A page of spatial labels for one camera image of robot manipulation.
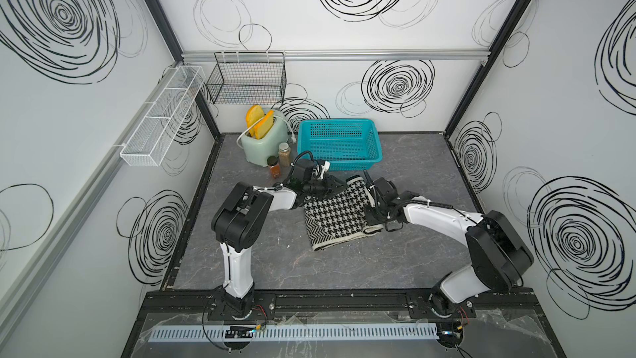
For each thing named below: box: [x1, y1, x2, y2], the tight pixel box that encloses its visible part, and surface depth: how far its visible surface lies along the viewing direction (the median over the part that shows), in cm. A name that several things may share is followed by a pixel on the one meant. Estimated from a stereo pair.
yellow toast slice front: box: [255, 109, 275, 141], surface depth 99 cm
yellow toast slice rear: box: [245, 104, 265, 137], surface depth 100 cm
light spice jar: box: [278, 141, 292, 168], surface depth 104 cm
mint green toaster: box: [240, 109, 290, 167], surface depth 102 cm
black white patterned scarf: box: [303, 175, 385, 252], surface depth 91 cm
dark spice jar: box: [266, 155, 281, 179], surface depth 101 cm
